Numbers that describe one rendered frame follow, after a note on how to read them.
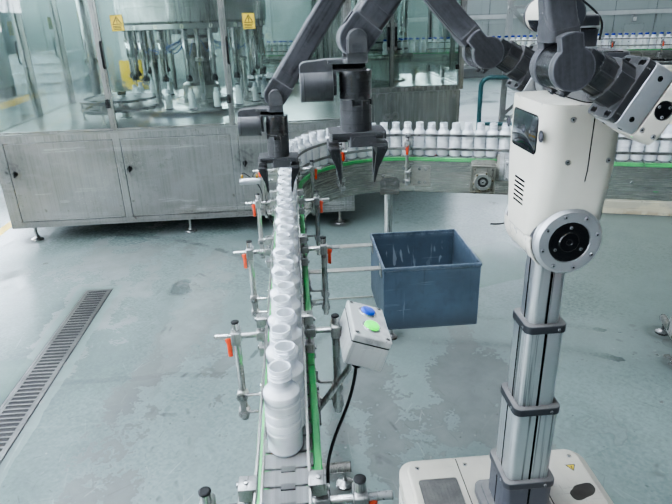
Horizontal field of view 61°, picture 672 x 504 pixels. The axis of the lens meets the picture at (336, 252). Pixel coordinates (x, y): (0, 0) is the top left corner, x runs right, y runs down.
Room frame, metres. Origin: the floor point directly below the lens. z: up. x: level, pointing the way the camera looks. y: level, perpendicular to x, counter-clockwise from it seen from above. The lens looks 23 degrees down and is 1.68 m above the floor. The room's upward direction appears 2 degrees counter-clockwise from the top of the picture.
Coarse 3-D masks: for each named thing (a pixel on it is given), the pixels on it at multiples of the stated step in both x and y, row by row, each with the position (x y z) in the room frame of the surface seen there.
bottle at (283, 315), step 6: (276, 312) 0.95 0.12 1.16; (282, 312) 0.96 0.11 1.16; (288, 312) 0.97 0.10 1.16; (276, 318) 0.94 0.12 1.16; (282, 318) 0.93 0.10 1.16; (288, 318) 0.93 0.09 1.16; (294, 318) 0.94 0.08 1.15; (288, 324) 0.93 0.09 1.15; (294, 324) 0.94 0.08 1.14; (294, 330) 0.94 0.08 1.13; (300, 330) 0.95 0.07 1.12; (294, 336) 0.93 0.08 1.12; (300, 336) 0.94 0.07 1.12; (294, 342) 0.93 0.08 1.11; (300, 342) 0.94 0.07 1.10; (300, 348) 0.94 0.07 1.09; (300, 354) 0.94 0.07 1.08; (300, 360) 0.94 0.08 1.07
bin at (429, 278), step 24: (384, 240) 1.91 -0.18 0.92; (408, 240) 1.91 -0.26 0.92; (432, 240) 1.92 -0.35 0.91; (456, 240) 1.89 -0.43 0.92; (384, 264) 1.91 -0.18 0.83; (408, 264) 1.91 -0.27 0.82; (432, 264) 1.92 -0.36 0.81; (456, 264) 1.62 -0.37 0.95; (480, 264) 1.62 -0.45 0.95; (384, 288) 1.60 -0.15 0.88; (408, 288) 1.61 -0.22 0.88; (432, 288) 1.61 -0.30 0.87; (456, 288) 1.62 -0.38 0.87; (384, 312) 1.60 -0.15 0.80; (408, 312) 1.61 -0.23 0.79; (432, 312) 1.61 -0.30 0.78; (456, 312) 1.62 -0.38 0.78
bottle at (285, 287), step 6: (282, 282) 1.08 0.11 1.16; (288, 282) 1.08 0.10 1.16; (282, 288) 1.05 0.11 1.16; (288, 288) 1.05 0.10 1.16; (294, 288) 1.07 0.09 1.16; (276, 294) 1.07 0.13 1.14; (288, 294) 1.05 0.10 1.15; (294, 294) 1.06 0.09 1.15; (294, 300) 1.06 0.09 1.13; (294, 306) 1.05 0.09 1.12; (300, 306) 1.06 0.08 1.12; (294, 312) 1.04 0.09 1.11; (300, 312) 1.06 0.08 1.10; (300, 318) 1.06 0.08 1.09; (300, 324) 1.06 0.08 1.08
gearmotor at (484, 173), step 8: (472, 160) 2.75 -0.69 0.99; (480, 160) 2.71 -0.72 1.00; (488, 160) 2.72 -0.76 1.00; (504, 160) 2.62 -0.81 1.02; (472, 168) 2.65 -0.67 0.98; (480, 168) 2.65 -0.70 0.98; (488, 168) 2.64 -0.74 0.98; (496, 168) 2.63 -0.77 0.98; (504, 168) 2.60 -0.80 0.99; (472, 176) 2.65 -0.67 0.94; (480, 176) 2.63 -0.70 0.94; (488, 176) 2.62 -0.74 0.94; (496, 176) 2.63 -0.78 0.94; (504, 176) 2.59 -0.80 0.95; (472, 184) 2.65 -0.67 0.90; (480, 184) 2.64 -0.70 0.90; (488, 184) 2.62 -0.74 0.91; (472, 192) 2.65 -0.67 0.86; (480, 192) 2.64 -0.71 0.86; (488, 192) 2.63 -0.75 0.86; (496, 224) 2.72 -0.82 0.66
